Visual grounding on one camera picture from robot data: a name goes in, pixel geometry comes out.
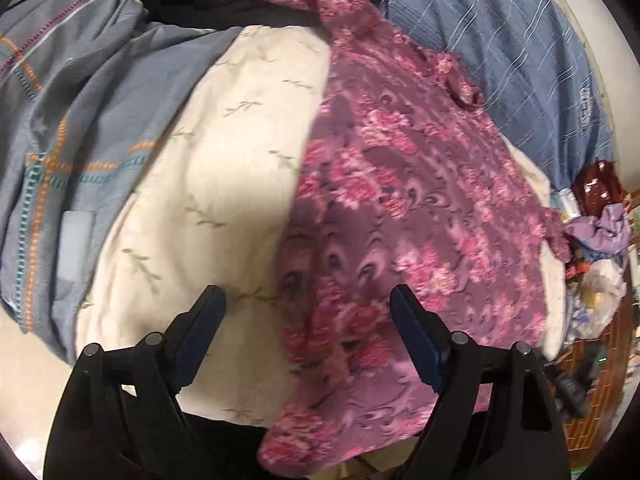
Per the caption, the blue plaid bedsheet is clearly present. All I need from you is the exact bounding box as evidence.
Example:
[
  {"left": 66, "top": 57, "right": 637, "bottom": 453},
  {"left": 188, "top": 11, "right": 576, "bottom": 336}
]
[{"left": 384, "top": 0, "right": 614, "bottom": 188}]

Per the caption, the lilac crumpled cloth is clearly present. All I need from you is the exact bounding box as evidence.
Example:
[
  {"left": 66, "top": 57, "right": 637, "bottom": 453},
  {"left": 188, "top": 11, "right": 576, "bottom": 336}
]
[{"left": 565, "top": 203, "right": 631, "bottom": 255}]

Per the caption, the white plastic bag clutter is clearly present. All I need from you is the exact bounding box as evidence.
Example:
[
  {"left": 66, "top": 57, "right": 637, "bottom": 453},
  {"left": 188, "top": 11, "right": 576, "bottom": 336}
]
[{"left": 563, "top": 259, "right": 627, "bottom": 347}]

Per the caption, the grey-blue striped blanket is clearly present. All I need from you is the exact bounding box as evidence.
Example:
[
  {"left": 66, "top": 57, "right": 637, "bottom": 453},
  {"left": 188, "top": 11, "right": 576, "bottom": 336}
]
[{"left": 1, "top": 0, "right": 239, "bottom": 362}]

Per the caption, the black device on floor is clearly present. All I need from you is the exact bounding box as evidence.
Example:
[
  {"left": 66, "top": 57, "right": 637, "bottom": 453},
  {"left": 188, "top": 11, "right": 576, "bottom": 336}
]
[{"left": 542, "top": 340, "right": 608, "bottom": 422}]

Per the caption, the dark red shiny bag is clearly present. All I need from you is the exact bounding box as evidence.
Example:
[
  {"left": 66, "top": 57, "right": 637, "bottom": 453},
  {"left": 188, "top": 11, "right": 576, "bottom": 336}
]
[{"left": 572, "top": 160, "right": 626, "bottom": 217}]

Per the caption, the cream embroidered cloth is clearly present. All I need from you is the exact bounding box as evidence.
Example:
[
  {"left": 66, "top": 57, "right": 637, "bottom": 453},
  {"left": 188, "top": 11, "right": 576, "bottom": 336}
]
[{"left": 76, "top": 26, "right": 567, "bottom": 429}]

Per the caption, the pink floral garment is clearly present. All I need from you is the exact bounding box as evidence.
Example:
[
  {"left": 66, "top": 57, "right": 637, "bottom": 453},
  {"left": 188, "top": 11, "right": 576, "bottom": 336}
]
[{"left": 258, "top": 0, "right": 568, "bottom": 478}]

